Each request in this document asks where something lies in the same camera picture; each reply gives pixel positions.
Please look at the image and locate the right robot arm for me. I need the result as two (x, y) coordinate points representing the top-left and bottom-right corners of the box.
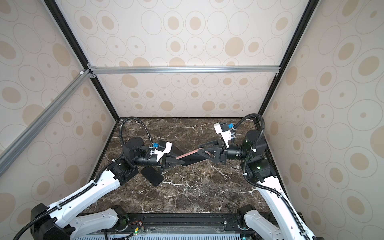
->
(197, 124), (317, 240)

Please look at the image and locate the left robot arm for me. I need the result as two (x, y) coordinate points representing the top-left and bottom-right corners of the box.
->
(14, 137), (184, 240)

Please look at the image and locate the black phone lower left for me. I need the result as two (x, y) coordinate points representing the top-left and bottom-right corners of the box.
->
(141, 166), (164, 187)

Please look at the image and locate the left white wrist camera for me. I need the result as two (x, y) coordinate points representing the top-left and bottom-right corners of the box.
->
(149, 141), (172, 163)

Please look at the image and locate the right black corrugated cable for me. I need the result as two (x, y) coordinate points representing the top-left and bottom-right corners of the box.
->
(233, 113), (313, 240)

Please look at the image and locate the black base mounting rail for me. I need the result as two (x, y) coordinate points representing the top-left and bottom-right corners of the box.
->
(53, 212), (313, 240)

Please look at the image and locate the horizontal aluminium rail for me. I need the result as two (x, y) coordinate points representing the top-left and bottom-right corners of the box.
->
(91, 66), (280, 74)

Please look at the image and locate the diagonal aluminium rail left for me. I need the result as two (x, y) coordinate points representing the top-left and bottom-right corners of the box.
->
(1, 70), (91, 175)

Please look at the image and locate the black frame post right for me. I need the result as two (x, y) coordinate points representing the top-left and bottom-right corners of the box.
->
(255, 0), (320, 122)

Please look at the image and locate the black frame post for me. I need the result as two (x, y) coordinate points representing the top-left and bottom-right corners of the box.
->
(43, 0), (120, 122)
(255, 0), (320, 122)

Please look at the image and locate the black frame post left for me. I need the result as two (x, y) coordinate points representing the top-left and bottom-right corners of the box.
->
(43, 0), (120, 122)

